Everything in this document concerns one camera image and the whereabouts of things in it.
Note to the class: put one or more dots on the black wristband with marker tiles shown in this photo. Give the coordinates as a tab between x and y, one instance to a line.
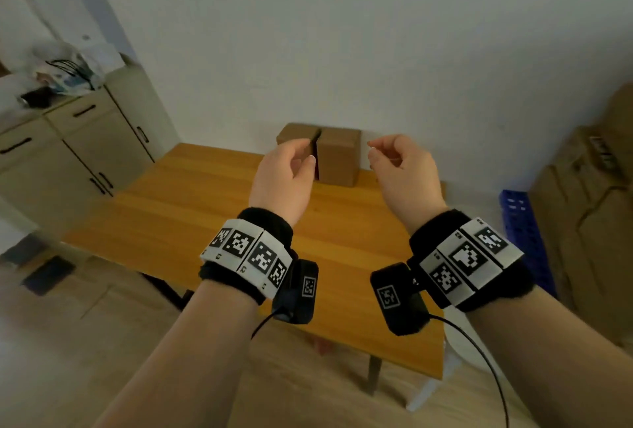
247	249
470	259

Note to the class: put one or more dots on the person's right forearm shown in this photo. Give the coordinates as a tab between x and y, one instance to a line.
549	363

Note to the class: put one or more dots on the blue plastic crate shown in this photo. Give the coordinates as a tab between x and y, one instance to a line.
524	235

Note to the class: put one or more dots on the person's right thumb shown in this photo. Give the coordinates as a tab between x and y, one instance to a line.
380	159

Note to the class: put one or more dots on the wooden table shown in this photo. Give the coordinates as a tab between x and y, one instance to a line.
198	205

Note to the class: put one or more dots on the person's left thumb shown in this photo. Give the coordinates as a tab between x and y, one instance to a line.
304	165

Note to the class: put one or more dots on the white stool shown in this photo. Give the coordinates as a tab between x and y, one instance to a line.
457	348

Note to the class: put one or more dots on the black object on cabinet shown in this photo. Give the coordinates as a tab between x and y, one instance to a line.
35	97

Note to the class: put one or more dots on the black floor mat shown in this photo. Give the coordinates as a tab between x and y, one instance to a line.
48	275

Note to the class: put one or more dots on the white plastic bag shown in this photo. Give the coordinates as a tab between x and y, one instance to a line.
74	66

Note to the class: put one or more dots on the large brown cardboard box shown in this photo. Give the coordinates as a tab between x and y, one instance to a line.
593	215

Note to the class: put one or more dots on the person's left hand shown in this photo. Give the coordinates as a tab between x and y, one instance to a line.
277	180

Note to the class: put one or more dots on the person's right hand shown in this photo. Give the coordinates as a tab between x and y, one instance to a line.
410	180

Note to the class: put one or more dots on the person's left forearm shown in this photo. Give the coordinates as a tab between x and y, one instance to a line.
193	358

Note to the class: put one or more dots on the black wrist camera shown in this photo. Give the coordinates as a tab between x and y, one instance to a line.
395	301
299	294

